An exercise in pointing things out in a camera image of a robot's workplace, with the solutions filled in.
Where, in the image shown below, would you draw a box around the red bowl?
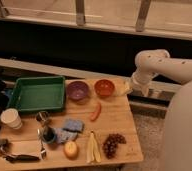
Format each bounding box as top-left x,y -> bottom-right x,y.
94,79 -> 115,98

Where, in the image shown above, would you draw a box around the white paper cup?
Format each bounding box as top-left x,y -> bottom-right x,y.
0,108 -> 22,129

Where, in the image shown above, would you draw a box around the purple bowl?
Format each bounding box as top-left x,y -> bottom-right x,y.
66,81 -> 89,101

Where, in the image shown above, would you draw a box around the black handled tool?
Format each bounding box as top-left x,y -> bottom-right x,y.
4,154 -> 40,163

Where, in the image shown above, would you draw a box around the metal tongs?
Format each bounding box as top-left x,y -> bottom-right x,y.
37,129 -> 47,159

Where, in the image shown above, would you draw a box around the blue cloth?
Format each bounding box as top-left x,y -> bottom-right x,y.
54,128 -> 78,144

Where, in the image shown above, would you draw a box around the blue cup with dark inside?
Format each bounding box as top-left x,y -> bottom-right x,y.
42,127 -> 56,144

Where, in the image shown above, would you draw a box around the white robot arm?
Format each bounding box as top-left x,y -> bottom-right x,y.
123,49 -> 192,171

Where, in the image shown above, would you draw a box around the yellow banana peel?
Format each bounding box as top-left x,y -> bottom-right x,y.
87,132 -> 101,163

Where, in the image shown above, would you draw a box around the small metal cup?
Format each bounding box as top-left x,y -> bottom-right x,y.
36,111 -> 49,125

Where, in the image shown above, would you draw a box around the bunch of dark grapes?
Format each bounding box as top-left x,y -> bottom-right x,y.
102,133 -> 126,159

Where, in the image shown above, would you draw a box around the green plastic tray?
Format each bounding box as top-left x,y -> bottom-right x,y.
8,76 -> 65,113

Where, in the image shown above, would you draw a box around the orange carrot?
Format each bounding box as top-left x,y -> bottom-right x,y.
90,102 -> 101,121

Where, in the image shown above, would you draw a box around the yellow apple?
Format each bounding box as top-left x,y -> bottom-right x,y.
64,141 -> 78,159

